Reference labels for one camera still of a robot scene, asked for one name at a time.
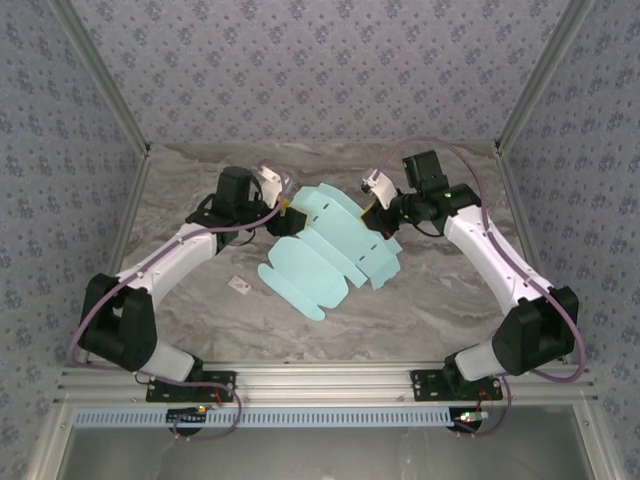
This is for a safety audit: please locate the light blue paper box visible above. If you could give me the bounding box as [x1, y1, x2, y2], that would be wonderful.
[257, 183, 404, 322]

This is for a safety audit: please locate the left small circuit board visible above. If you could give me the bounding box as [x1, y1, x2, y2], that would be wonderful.
[167, 405, 209, 424]

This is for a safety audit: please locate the small circuit board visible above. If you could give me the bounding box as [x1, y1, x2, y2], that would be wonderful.
[452, 409, 489, 426]
[167, 405, 209, 424]

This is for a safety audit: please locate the right small circuit board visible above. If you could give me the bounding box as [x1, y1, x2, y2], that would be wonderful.
[452, 409, 489, 426]

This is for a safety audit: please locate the aluminium side rail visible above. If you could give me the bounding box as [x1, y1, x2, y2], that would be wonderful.
[79, 148, 154, 370]
[494, 148, 572, 369]

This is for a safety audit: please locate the aluminium frame post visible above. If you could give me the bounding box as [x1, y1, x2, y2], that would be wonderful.
[49, 0, 153, 157]
[493, 0, 597, 157]

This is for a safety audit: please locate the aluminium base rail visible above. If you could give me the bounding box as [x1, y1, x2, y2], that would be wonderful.
[54, 364, 599, 404]

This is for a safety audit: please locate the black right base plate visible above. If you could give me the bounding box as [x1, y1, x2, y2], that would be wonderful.
[409, 368, 504, 402]

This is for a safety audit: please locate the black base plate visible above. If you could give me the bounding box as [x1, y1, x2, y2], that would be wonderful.
[409, 368, 504, 402]
[145, 369, 237, 404]

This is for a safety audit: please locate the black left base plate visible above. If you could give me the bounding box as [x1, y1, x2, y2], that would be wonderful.
[145, 369, 237, 404]

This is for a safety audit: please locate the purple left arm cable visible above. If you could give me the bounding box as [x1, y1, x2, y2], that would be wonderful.
[66, 172, 296, 444]

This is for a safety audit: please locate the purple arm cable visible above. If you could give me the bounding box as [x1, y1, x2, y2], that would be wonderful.
[66, 172, 296, 444]
[377, 137, 589, 439]

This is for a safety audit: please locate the slotted grey cable duct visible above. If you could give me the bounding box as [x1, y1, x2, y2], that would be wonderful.
[73, 407, 584, 430]

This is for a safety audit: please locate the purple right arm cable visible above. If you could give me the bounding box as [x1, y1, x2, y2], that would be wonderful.
[377, 137, 589, 439]

